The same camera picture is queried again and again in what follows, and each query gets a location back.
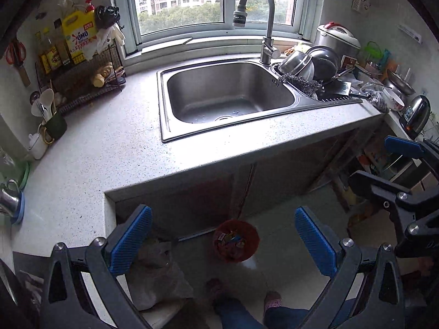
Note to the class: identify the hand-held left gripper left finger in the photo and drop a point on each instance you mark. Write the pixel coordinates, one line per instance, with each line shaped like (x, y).
(132, 240)

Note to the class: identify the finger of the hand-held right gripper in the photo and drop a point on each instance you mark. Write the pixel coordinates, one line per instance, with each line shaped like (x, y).
(374, 185)
(403, 148)

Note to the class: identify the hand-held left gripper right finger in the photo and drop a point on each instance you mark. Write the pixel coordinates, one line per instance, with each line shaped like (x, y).
(313, 243)

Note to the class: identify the red plastic bin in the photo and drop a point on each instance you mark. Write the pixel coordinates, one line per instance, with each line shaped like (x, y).
(252, 246)

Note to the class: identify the black countertop appliance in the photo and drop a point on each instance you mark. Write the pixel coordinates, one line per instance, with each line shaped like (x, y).
(416, 116)

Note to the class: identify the patterned ceramic bowl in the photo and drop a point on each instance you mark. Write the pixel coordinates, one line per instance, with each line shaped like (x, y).
(394, 100)

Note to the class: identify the metal wok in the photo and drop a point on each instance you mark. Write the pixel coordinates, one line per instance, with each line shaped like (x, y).
(399, 84)

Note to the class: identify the textured metal cabinet door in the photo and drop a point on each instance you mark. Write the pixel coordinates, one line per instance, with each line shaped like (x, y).
(192, 198)

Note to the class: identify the pink right slipper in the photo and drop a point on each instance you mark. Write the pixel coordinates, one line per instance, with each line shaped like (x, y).
(272, 303)

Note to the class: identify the pink slipper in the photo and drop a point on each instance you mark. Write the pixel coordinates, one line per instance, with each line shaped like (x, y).
(216, 288)
(272, 303)

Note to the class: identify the pile of mixed wrappers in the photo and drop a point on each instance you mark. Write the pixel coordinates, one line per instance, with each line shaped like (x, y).
(231, 241)

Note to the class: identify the kitchen cleaver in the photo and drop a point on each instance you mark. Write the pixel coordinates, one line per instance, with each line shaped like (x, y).
(343, 89)

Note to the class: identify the pink left slipper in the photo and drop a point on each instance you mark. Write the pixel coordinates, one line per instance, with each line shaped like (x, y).
(216, 288)

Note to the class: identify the green plastic basket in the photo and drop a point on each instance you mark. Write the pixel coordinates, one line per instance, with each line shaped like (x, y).
(372, 53)

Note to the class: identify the person's left leg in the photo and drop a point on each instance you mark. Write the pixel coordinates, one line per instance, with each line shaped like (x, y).
(233, 315)

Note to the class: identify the blue saucer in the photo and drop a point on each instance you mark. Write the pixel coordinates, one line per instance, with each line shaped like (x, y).
(20, 209)

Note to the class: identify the steel wool scrubber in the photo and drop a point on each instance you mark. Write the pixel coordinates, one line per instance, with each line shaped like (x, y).
(300, 84)

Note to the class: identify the green tray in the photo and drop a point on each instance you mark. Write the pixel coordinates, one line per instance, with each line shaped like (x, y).
(24, 174)

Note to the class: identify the white rice cooker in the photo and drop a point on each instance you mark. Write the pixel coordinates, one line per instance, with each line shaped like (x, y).
(338, 37)

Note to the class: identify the metal cup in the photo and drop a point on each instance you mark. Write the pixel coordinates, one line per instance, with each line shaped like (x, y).
(8, 197)

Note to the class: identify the white mug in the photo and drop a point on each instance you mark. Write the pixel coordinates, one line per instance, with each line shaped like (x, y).
(37, 145)

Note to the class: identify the stainless steel bowl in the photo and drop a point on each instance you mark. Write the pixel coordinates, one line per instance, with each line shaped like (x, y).
(298, 64)

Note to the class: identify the dark utensil mug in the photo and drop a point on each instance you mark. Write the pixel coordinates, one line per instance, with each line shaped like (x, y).
(56, 127)

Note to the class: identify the yellow dish cloth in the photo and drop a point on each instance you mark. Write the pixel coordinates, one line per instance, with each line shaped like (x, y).
(298, 47)

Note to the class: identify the glass carafe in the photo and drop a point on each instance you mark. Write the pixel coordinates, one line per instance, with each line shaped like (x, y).
(5, 159)

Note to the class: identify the black round dish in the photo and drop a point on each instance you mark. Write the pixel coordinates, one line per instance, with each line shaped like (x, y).
(118, 81)

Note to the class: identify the garlic bulbs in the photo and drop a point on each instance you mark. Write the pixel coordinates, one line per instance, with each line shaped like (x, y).
(59, 98)

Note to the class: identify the white spoon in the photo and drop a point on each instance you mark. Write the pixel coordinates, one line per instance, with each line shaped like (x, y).
(37, 108)

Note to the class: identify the ginger root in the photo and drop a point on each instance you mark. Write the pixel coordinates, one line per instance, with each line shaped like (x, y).
(98, 80)
(107, 68)

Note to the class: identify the white rice paddle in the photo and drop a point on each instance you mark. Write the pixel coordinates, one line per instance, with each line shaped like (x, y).
(48, 97)

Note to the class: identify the orange snack packet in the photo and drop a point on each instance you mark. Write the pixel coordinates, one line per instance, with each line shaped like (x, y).
(119, 72)

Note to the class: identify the round metal strainer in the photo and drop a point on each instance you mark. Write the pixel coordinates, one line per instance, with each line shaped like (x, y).
(34, 97)

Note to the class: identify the steel kitchen faucet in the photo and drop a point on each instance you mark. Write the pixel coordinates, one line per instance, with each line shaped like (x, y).
(269, 34)

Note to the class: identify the stainless steel sink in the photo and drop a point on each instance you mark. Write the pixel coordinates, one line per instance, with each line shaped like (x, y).
(223, 89)

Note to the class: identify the yellow label sauce bottle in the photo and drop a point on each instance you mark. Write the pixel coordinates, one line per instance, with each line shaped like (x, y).
(43, 61)
(53, 56)

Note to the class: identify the brown sauce bottle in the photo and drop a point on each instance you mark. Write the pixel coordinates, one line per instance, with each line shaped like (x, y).
(64, 49)

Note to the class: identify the white plastic bag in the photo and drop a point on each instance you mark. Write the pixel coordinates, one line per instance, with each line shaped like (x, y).
(103, 39)

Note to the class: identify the yellow detergent bottle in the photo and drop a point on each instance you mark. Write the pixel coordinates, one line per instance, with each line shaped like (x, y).
(77, 36)

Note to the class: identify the black plastic bag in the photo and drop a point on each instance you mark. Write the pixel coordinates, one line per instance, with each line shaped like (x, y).
(108, 15)

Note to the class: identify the window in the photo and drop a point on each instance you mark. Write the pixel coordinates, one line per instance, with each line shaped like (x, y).
(181, 0)

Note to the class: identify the white wall strip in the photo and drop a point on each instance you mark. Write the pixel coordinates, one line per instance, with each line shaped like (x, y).
(410, 33)

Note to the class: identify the wall utensil holder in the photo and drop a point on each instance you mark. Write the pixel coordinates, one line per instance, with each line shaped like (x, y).
(358, 1)

